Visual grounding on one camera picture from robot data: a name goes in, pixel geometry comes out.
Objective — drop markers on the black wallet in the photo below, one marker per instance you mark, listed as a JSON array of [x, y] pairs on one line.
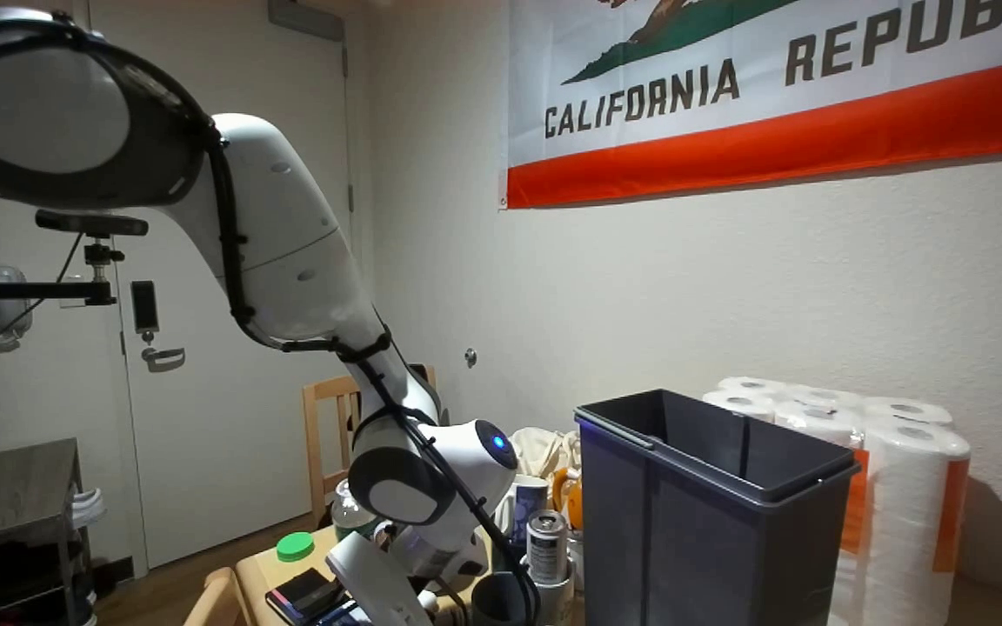
[[309, 597]]

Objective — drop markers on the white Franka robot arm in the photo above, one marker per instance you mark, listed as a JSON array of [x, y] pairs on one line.
[[279, 243]]

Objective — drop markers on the cream cloth bag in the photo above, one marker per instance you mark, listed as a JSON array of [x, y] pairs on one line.
[[541, 453]]

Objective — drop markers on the white and blue mug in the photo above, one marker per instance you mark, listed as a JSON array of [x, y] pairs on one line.
[[528, 505]]

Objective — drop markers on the orange packet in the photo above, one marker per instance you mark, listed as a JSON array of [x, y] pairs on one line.
[[573, 497]]

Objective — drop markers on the light wooden chair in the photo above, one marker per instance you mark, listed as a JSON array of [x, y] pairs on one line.
[[321, 447]]

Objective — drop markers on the silver drink can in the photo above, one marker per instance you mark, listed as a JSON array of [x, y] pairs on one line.
[[547, 547]]

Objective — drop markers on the clear bottle with green label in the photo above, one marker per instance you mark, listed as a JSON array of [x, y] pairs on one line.
[[344, 509]]

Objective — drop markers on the dark grey trash bin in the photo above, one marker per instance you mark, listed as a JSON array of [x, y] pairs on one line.
[[696, 533]]

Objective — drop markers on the green round lid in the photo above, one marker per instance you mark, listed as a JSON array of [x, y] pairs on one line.
[[294, 547]]

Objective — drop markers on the white door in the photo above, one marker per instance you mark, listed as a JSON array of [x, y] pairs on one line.
[[212, 462]]

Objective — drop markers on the California Republic flag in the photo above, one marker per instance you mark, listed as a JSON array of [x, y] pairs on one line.
[[780, 105]]

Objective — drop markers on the black door keypad lock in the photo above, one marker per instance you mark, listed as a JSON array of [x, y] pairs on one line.
[[145, 307]]

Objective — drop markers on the wooden chair backrest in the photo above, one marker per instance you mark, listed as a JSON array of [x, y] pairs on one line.
[[215, 597]]

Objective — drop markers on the paper towel roll pack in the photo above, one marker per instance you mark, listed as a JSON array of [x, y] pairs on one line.
[[905, 524]]

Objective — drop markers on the white items on cabinet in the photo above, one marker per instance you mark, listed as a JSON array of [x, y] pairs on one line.
[[84, 509]]

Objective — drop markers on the small wall door stopper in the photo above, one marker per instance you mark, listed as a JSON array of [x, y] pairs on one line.
[[472, 355]]

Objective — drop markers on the black camera bar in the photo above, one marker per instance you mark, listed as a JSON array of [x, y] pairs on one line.
[[90, 222]]

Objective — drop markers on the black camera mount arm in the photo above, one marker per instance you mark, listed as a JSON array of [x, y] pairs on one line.
[[27, 290]]

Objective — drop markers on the clear wall suction hook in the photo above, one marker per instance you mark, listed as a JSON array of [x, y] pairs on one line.
[[6, 305]]

